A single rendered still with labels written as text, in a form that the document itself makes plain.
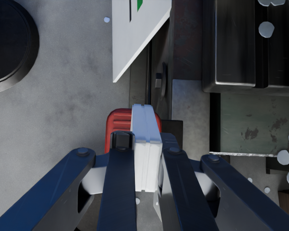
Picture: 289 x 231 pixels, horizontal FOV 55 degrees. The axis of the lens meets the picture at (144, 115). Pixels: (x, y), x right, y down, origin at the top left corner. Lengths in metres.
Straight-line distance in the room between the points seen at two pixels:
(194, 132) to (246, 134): 0.08
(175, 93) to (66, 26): 0.81
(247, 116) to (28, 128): 0.84
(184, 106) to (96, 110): 0.68
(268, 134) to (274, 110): 0.04
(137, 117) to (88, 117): 0.90
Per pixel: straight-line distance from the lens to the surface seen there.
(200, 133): 0.43
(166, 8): 0.56
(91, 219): 1.09
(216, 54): 0.39
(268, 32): 0.43
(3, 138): 1.14
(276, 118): 0.48
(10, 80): 1.14
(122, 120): 0.29
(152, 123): 0.17
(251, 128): 0.46
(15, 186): 1.13
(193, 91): 0.43
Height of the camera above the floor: 1.05
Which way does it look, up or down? 82 degrees down
